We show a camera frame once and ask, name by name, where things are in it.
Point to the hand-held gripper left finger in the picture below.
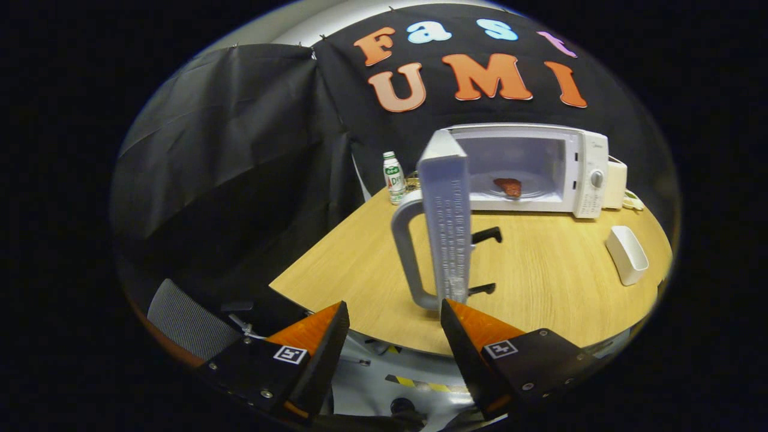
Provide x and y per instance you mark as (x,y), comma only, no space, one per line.
(327,354)

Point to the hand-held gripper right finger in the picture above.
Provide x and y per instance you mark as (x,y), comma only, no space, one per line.
(462,354)

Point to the red meat piece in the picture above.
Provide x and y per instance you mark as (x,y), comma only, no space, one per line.
(509,187)

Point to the white microwave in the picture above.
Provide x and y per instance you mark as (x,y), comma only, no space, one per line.
(585,156)

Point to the grey mesh office chair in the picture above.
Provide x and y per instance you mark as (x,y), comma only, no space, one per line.
(186,324)

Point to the white bottle with green label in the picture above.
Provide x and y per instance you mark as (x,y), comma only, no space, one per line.
(394,180)

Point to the white rectangular tray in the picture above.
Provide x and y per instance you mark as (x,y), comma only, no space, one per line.
(627,258)

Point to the white toaster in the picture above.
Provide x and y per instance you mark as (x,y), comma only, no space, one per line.
(615,186)

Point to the white divided dish of beans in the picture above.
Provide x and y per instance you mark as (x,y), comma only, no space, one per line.
(633,203)

